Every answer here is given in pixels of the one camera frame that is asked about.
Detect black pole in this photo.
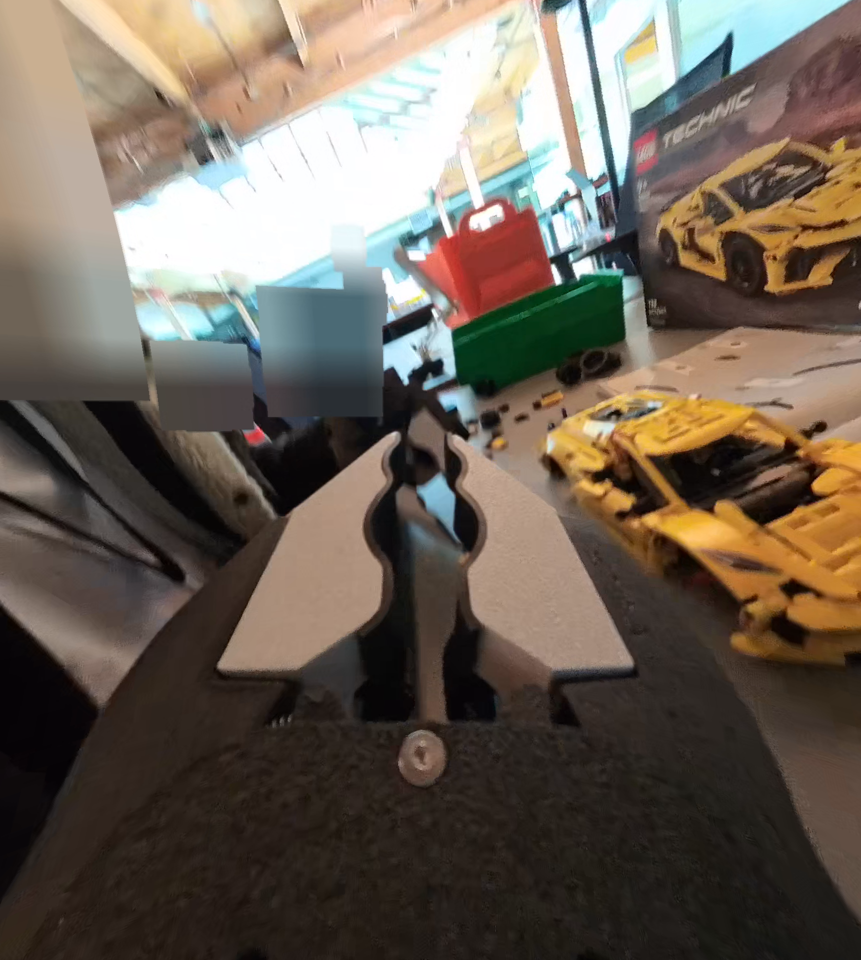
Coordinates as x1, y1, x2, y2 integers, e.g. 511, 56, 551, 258
579, 0, 621, 200

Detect toy car set box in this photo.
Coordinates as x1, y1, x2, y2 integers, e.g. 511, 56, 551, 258
629, 18, 861, 333

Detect green plastic bin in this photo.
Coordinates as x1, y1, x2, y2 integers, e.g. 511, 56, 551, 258
451, 272, 627, 391

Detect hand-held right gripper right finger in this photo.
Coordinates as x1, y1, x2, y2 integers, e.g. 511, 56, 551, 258
441, 433, 636, 721

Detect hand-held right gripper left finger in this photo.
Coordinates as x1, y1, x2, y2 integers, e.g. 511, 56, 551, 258
216, 431, 411, 721

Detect yellow toy brick car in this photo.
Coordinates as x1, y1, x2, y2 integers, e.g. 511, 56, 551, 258
539, 390, 861, 669

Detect scattered small bricks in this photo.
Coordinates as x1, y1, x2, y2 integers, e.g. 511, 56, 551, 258
475, 388, 568, 457

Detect grey desk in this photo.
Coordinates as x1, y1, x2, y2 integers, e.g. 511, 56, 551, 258
385, 277, 861, 960

